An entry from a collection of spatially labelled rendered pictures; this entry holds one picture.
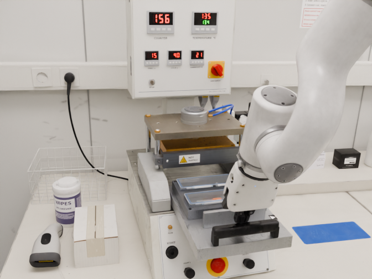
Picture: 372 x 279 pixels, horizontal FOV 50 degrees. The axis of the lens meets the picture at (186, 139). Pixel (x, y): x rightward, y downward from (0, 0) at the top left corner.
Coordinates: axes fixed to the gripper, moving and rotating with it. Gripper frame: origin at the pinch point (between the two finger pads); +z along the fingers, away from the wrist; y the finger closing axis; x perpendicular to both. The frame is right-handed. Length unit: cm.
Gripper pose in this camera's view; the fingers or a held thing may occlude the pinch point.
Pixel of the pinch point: (241, 216)
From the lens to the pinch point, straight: 89.7
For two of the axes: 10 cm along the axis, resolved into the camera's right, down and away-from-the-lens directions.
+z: -1.1, 7.7, 6.3
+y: 9.7, -0.7, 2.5
